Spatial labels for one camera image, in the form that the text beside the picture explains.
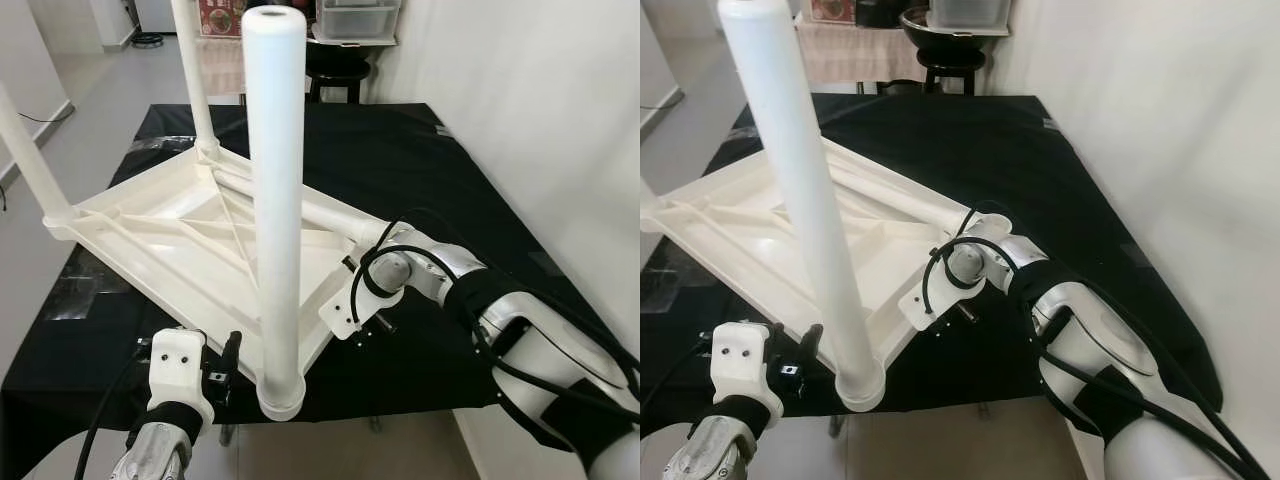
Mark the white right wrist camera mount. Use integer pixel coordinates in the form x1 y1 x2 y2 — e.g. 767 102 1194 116
320 270 386 341
898 265 961 333

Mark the clear plastic bag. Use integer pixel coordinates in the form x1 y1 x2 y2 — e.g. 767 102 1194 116
45 250 131 321
125 135 196 153
645 255 701 316

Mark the black wok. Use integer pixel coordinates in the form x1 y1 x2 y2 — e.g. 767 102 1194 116
900 5 1001 56

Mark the black bag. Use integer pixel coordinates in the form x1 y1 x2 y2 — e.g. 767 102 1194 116
858 0 906 29

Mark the black round stool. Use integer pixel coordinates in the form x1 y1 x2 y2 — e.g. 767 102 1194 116
920 50 986 96
305 45 371 104

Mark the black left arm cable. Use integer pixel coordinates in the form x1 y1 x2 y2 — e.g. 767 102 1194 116
640 340 716 421
75 345 156 480

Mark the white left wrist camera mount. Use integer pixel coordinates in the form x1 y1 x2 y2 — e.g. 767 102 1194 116
710 322 781 411
148 328 216 426

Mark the clear plastic storage box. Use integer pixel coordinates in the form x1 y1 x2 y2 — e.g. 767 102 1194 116
930 0 1011 29
315 0 403 41

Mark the black tablecloth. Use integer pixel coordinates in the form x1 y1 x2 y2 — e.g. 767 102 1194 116
0 100 621 471
640 93 1226 441

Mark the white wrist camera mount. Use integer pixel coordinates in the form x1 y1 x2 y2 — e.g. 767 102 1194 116
148 328 216 426
320 270 386 341
898 265 961 333
710 322 781 411

